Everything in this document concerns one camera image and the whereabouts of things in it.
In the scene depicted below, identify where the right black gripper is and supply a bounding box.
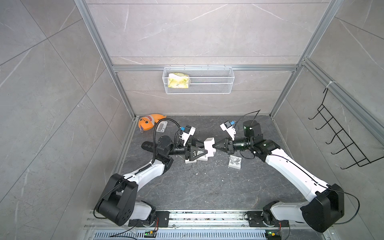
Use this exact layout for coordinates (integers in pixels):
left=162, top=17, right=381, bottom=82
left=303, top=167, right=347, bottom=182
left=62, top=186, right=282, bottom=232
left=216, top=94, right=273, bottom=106
left=212, top=136, right=252, bottom=155

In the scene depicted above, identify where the white gift box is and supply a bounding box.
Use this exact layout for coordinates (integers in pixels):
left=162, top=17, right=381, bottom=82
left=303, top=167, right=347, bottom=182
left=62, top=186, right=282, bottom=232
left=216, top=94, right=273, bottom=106
left=228, top=155, right=242, bottom=170
left=185, top=160, right=197, bottom=164
left=198, top=138, right=216, bottom=161

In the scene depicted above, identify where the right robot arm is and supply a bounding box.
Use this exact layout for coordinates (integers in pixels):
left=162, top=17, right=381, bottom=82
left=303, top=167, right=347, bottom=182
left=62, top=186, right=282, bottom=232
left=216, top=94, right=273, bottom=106
left=213, top=121, right=345, bottom=233

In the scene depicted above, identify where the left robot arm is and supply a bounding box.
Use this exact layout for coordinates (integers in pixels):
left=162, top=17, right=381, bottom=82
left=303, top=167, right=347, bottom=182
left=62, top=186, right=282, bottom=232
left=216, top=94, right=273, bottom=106
left=94, top=136, right=210, bottom=226

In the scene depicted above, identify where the small white rectangular tray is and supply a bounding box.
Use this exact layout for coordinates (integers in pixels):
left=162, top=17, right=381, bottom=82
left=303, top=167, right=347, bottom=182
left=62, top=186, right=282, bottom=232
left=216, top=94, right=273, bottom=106
left=156, top=121, right=168, bottom=133

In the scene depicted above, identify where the black oval ridged object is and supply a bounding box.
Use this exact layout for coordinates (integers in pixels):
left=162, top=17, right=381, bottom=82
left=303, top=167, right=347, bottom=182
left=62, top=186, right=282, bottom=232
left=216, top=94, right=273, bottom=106
left=141, top=141, right=157, bottom=153

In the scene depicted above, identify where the orange plush toy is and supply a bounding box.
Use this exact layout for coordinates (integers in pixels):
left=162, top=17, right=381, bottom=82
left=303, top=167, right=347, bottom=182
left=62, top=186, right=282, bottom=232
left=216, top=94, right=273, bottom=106
left=138, top=114, right=167, bottom=132

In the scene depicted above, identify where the yellow crumpled bag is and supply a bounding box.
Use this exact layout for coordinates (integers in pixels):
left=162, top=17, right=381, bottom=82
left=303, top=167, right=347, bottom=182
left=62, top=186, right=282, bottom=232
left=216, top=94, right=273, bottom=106
left=168, top=73, right=190, bottom=89

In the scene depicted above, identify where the white vent grille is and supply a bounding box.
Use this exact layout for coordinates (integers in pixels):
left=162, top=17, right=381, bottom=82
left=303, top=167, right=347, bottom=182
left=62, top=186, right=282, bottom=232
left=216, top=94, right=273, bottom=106
left=91, top=229, right=267, bottom=240

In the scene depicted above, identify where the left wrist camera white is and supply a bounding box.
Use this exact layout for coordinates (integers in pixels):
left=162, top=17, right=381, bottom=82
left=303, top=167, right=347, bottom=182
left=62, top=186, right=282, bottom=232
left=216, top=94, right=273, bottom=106
left=181, top=125, right=196, bottom=147

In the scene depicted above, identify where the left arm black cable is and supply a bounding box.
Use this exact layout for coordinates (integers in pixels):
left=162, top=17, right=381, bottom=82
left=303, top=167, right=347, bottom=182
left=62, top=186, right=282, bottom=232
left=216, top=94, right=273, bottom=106
left=152, top=117, right=182, bottom=164

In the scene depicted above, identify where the white wire mesh basket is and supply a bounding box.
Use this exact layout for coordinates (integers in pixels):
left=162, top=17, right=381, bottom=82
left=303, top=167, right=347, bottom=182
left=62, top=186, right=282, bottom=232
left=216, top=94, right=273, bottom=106
left=162, top=67, right=235, bottom=95

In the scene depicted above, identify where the metal front rail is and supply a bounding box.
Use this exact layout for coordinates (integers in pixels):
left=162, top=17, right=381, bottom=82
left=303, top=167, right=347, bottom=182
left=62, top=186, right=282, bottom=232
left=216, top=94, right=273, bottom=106
left=82, top=209, right=334, bottom=231

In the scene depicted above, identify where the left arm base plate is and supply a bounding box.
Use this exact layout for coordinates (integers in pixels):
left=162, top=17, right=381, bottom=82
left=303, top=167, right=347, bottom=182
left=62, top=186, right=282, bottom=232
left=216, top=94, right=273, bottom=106
left=128, top=211, right=170, bottom=228

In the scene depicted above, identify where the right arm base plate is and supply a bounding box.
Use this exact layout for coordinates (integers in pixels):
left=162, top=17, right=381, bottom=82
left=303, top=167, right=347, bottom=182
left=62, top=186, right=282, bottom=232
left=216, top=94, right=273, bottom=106
left=244, top=211, right=289, bottom=227

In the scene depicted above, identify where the black wall hook rack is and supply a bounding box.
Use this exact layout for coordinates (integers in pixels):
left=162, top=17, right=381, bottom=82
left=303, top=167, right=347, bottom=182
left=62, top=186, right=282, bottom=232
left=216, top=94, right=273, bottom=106
left=308, top=88, right=384, bottom=170

